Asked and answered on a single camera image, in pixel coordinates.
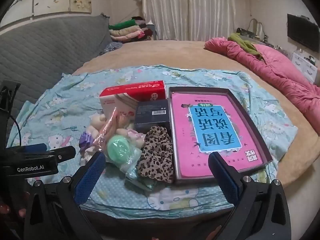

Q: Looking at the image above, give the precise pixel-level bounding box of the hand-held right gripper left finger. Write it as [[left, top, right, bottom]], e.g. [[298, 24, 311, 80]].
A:
[[24, 151, 107, 240]]

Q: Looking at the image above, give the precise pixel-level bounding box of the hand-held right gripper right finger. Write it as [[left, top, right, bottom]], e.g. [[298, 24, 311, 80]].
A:
[[208, 152, 292, 240]]

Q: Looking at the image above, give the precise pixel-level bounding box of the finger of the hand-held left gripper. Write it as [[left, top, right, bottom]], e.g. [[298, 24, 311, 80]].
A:
[[24, 143, 47, 153], [51, 146, 76, 162]]

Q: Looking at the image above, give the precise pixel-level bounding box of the purple scrunchie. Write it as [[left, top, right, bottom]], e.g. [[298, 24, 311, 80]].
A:
[[79, 131, 97, 153]]

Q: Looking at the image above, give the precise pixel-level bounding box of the green puff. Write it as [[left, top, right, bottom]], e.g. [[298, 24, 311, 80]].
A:
[[105, 134, 143, 178]]

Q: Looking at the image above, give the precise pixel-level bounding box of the cream plush toy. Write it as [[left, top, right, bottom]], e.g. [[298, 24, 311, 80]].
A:
[[86, 114, 107, 136]]

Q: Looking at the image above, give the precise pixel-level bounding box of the pink plastic-wrapped packet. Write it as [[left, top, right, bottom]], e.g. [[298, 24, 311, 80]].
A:
[[94, 107, 125, 153]]

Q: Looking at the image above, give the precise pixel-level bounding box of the dark brown tray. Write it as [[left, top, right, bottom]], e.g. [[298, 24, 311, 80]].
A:
[[168, 86, 273, 186]]

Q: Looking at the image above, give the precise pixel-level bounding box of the leopard print scrunchie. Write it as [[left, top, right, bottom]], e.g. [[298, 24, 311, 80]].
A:
[[136, 126, 175, 183]]

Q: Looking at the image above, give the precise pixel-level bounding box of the person's left hand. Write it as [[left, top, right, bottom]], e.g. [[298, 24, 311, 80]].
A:
[[0, 203, 24, 221]]

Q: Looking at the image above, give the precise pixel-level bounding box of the light blue printed blanket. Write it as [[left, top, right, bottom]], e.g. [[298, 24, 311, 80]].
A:
[[6, 65, 299, 219]]

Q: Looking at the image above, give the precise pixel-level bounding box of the pink book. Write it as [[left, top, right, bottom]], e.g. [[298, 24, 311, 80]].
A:
[[171, 92, 263, 179]]

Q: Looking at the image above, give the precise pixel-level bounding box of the dark blue box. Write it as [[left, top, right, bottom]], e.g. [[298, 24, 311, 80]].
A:
[[134, 99, 172, 134]]

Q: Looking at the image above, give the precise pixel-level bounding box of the red and white box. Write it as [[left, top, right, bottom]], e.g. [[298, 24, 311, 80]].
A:
[[99, 80, 167, 117]]

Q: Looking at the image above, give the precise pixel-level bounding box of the grey quilted headboard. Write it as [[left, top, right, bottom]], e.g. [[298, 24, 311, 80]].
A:
[[0, 15, 113, 140]]

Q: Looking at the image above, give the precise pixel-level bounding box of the dark patterned cloth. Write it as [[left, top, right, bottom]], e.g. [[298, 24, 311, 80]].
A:
[[100, 42, 123, 55]]

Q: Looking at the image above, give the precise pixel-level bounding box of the pink quilt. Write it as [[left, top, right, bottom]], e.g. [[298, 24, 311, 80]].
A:
[[204, 37, 320, 128]]

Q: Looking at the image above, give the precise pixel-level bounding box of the beige bed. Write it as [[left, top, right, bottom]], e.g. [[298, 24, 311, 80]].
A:
[[72, 39, 320, 188]]

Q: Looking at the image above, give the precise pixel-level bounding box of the stack of folded clothes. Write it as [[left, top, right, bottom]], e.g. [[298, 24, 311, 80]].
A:
[[109, 17, 157, 42]]

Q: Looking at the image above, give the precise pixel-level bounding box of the green cloth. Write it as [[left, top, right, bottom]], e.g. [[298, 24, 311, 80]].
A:
[[227, 32, 262, 60]]

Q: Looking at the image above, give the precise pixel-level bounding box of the white drawer cabinet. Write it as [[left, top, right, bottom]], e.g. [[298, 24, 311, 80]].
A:
[[291, 50, 320, 83]]

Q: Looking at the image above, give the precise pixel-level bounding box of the cluttered side table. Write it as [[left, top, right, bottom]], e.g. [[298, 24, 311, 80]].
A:
[[236, 19, 275, 48]]

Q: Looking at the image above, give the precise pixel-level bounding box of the black television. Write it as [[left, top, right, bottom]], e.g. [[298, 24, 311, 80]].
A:
[[287, 14, 320, 53]]

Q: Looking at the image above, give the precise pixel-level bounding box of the white curtain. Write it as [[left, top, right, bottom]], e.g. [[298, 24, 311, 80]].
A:
[[141, 0, 237, 42]]

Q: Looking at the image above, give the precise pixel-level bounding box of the black cable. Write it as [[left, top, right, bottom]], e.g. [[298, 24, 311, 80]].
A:
[[7, 114, 21, 147]]

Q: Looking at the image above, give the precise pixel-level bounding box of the beige wall poster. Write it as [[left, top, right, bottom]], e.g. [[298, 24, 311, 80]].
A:
[[0, 0, 93, 28]]

